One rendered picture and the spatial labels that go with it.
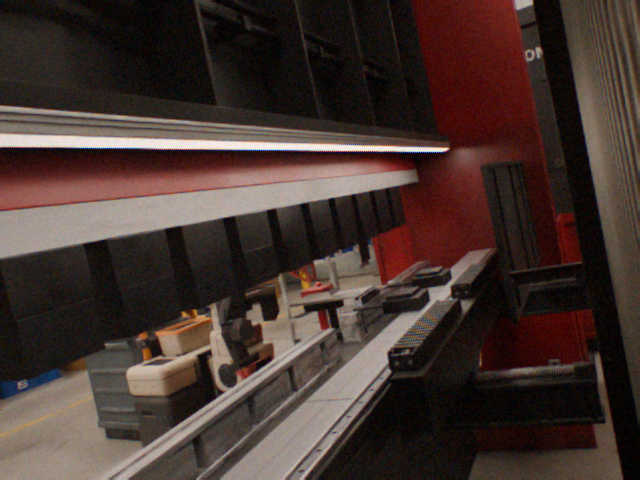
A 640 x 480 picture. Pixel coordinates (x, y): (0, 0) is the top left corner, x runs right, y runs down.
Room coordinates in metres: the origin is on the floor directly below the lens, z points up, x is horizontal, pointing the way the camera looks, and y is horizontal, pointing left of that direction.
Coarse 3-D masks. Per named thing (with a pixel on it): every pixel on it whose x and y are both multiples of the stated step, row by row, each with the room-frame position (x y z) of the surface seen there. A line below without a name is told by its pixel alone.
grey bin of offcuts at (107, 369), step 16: (112, 352) 4.12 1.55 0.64; (128, 352) 4.02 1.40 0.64; (96, 368) 4.26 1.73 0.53; (112, 368) 4.15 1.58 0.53; (128, 368) 4.04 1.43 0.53; (96, 384) 4.28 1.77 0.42; (112, 384) 4.17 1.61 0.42; (96, 400) 4.31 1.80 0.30; (112, 400) 4.20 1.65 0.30; (128, 400) 4.09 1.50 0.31; (112, 416) 4.22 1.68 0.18; (128, 416) 4.12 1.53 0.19; (112, 432) 4.31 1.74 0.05; (128, 432) 4.20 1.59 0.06
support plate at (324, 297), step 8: (352, 288) 2.24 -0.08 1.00; (312, 296) 2.25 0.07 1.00; (320, 296) 2.21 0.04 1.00; (328, 296) 2.17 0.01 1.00; (336, 296) 2.14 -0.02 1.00; (344, 296) 2.09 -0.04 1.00; (352, 296) 2.07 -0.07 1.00; (296, 304) 2.16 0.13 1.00; (304, 304) 2.15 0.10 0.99; (312, 304) 2.13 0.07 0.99
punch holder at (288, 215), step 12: (276, 216) 1.53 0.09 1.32; (288, 216) 1.58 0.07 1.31; (300, 216) 1.65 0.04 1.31; (276, 228) 1.53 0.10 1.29; (288, 228) 1.57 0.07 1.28; (300, 228) 1.63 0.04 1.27; (276, 240) 1.54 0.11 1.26; (288, 240) 1.56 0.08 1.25; (300, 240) 1.62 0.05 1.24; (276, 252) 1.54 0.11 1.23; (288, 252) 1.54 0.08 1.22; (300, 252) 1.60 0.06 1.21; (288, 264) 1.53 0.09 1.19; (300, 264) 1.59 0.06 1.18
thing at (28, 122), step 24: (0, 120) 0.60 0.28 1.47; (24, 120) 0.63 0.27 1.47; (48, 120) 0.65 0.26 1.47; (72, 120) 0.69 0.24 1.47; (96, 120) 0.72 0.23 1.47; (120, 120) 0.76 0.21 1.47; (144, 120) 0.80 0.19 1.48; (168, 120) 0.85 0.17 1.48; (312, 144) 1.30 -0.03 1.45; (336, 144) 1.42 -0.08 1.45; (360, 144) 1.57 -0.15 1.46; (384, 144) 1.77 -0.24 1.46; (408, 144) 2.02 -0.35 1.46; (432, 144) 2.37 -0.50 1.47
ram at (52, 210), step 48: (0, 192) 0.82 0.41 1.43; (48, 192) 0.89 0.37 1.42; (96, 192) 0.98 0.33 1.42; (144, 192) 1.09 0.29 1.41; (192, 192) 1.22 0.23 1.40; (240, 192) 1.39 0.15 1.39; (288, 192) 1.61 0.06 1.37; (336, 192) 1.92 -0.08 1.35; (0, 240) 0.81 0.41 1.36; (48, 240) 0.88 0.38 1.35; (96, 240) 0.96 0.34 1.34
